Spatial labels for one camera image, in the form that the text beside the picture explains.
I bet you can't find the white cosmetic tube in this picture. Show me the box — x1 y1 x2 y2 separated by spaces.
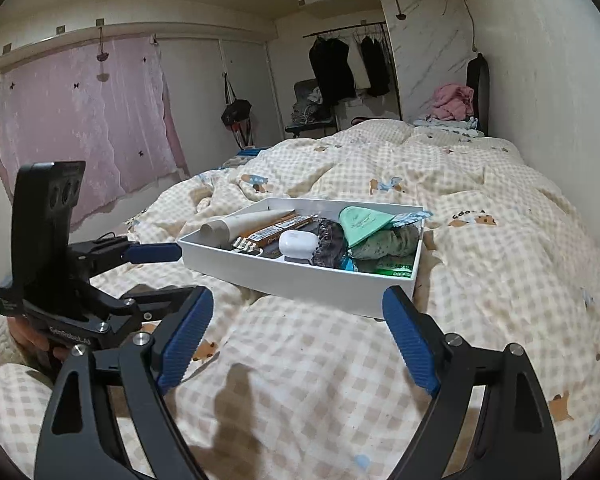
200 211 281 248

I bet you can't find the screwdriver bit holder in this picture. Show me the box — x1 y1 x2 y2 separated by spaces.
230 236 261 256

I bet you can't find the pink lace curtain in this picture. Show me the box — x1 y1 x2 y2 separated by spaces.
0 35 191 233

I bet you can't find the pale printed clothes pile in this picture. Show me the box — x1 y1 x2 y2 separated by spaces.
412 116 486 138

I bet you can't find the checked cream quilt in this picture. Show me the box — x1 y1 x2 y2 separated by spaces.
0 120 600 480

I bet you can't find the dark hair claw clip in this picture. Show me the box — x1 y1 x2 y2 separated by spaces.
310 218 351 268

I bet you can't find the black hanging bag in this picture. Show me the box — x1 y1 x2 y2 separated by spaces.
221 74 253 128

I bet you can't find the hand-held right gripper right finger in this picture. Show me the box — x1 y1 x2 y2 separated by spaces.
381 285 563 480

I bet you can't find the green candy packet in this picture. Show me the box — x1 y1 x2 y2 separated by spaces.
367 255 415 279

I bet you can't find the pink clothing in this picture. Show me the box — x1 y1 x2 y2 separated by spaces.
430 84 476 121

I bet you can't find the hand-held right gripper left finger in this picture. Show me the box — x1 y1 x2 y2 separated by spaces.
34 286 216 480

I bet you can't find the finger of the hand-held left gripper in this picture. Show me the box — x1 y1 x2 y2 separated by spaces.
70 237 183 276
92 284 201 333

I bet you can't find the small black hanging garment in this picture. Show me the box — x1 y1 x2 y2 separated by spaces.
360 35 392 98

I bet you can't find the floral fabric scrunchie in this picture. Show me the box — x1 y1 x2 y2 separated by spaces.
347 225 421 261

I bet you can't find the white cardboard box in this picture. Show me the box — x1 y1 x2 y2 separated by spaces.
177 196 426 320

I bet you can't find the black clothes rack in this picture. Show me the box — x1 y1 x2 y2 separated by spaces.
302 21 401 121

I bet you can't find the grey cartoon bedsheet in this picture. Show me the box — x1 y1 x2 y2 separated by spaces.
220 146 271 171

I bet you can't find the striped clothes pile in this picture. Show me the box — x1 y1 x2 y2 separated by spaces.
292 86 326 123

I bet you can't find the mint tube with black cap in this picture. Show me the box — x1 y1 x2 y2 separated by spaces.
338 205 396 248

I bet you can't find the hanging power cable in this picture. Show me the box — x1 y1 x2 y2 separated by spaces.
462 0 481 56

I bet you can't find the black chair with armrests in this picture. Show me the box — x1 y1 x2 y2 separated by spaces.
285 79 340 137

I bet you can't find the large black hanging garment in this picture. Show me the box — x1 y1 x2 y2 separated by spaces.
308 35 357 107

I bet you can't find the white rounded case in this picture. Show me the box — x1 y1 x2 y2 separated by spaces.
278 230 318 262

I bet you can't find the long teal wrapper packet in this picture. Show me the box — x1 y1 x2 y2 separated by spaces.
392 211 433 228

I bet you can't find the person's left hand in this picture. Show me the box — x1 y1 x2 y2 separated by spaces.
7 317 68 363

